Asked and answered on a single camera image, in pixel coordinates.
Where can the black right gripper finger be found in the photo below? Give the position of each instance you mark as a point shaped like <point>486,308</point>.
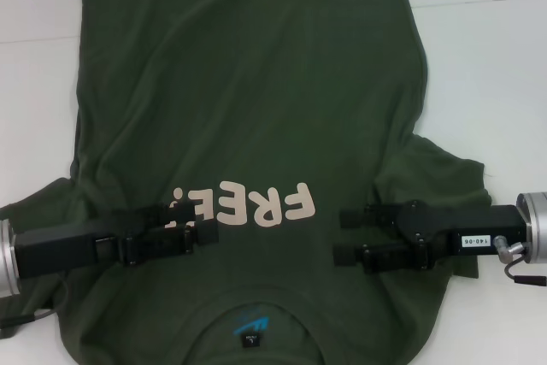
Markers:
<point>372,216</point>
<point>376,256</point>

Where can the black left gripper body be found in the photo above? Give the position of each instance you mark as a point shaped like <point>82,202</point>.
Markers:
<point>60,243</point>

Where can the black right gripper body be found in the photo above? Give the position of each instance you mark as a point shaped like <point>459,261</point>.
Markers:
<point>453,230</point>

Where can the dark green FREE t-shirt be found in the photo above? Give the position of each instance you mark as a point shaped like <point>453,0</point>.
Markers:
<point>256,83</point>

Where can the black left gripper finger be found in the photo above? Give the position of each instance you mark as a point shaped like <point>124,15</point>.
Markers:
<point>166,215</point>
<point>171,243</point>

